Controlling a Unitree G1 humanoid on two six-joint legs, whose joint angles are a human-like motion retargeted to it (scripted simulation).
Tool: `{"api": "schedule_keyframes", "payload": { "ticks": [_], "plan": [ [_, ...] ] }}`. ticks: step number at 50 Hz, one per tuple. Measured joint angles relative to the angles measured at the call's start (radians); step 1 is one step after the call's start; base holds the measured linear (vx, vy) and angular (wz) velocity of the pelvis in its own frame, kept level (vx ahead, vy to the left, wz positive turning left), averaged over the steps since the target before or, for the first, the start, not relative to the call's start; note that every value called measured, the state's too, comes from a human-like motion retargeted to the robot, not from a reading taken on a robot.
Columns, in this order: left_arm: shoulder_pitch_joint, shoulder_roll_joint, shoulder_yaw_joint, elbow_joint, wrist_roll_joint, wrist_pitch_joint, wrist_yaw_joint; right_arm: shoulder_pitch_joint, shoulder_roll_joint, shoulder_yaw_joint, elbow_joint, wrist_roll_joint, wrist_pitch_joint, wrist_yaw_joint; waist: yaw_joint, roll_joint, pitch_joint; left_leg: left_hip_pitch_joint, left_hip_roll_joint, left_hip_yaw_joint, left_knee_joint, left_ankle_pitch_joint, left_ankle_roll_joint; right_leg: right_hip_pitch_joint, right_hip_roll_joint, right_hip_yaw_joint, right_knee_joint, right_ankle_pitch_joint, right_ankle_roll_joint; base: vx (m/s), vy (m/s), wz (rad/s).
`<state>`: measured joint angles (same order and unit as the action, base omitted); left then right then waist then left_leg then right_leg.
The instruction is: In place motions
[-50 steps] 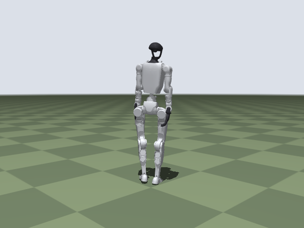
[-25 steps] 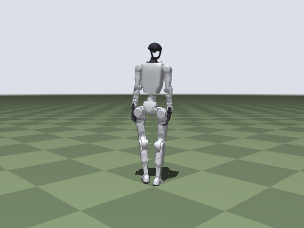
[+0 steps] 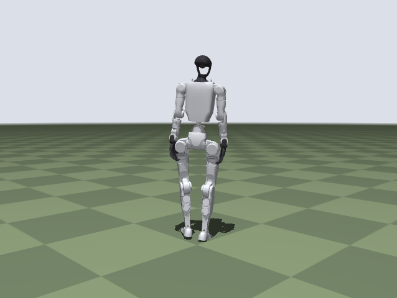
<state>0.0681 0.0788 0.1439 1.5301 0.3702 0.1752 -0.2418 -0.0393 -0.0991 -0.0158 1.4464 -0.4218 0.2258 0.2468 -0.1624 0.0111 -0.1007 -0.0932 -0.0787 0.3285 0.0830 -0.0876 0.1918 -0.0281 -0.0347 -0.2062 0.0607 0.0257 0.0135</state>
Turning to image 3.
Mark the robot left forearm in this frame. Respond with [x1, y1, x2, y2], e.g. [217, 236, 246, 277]
[169, 111, 181, 141]

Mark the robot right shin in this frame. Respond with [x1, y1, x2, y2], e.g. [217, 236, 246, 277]
[202, 186, 215, 233]

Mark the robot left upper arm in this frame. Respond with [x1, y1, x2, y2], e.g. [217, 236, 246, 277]
[174, 83, 187, 118]

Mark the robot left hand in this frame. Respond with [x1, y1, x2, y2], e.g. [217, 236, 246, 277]
[169, 135, 180, 161]

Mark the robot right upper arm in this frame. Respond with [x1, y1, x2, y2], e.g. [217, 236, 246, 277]
[213, 84, 226, 121]

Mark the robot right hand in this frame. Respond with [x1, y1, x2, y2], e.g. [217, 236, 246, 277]
[215, 139, 228, 164]

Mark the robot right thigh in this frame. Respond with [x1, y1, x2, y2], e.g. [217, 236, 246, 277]
[201, 139, 220, 197]

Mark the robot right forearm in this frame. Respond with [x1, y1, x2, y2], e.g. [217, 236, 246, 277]
[218, 112, 228, 144]

